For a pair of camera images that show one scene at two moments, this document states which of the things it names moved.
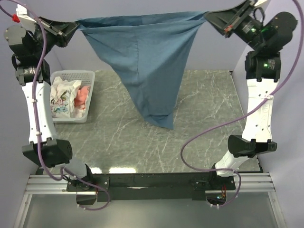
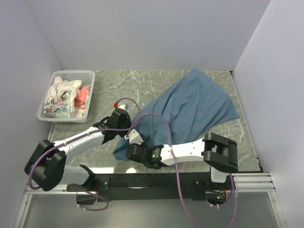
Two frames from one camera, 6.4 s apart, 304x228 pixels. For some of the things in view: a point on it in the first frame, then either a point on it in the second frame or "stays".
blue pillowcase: [151, 52] -> [183, 113]
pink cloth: [81, 98] stays
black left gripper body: [52, 39] -> [127, 124]
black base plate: [149, 186] stays
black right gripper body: [248, 28] -> [142, 145]
